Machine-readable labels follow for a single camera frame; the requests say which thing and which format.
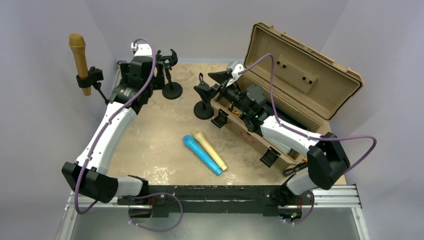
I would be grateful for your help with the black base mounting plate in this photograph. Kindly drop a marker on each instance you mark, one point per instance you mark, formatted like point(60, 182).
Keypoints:
point(212, 200)

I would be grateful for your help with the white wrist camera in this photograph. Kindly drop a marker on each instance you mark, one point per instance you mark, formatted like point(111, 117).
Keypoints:
point(141, 50)
point(234, 68)

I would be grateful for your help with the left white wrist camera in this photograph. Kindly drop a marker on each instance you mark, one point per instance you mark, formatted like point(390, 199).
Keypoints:
point(141, 50)

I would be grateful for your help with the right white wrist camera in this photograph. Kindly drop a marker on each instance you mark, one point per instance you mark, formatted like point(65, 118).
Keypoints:
point(234, 68)

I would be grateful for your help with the yellow black tool in case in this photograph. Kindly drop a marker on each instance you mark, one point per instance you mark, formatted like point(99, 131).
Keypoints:
point(233, 111)

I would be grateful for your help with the black stand with brown mic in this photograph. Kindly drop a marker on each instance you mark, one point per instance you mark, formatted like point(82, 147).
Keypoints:
point(95, 76)

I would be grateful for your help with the cream beige microphone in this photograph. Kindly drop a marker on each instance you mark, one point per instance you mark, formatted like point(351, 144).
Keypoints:
point(200, 137)

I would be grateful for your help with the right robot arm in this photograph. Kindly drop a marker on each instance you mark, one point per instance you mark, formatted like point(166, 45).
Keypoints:
point(326, 158)

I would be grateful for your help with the black stand with blue mic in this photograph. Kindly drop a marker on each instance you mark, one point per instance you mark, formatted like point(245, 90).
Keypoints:
point(203, 111)

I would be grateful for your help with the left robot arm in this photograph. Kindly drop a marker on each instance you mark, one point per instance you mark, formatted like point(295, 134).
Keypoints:
point(88, 174)

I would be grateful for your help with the small black cylinder on table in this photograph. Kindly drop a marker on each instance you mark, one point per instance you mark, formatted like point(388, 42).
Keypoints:
point(289, 171)

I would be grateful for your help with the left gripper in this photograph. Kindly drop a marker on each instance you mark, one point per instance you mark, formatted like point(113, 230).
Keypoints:
point(157, 81)

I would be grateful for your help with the black shock mount mic stand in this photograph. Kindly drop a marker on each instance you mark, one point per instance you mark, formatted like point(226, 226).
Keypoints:
point(171, 90)

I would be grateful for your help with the blue microphone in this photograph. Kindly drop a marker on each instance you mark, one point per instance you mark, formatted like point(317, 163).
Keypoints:
point(191, 143)

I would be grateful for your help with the tan plastic tool case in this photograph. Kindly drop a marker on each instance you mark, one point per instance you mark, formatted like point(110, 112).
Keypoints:
point(307, 88)

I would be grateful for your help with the grey device in case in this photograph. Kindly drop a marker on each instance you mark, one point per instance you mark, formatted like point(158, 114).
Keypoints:
point(281, 147)

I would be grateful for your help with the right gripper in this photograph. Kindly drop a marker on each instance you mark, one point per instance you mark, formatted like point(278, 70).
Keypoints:
point(220, 76)

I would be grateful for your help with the brown gold microphone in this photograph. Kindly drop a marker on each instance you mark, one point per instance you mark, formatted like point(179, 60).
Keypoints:
point(77, 45)

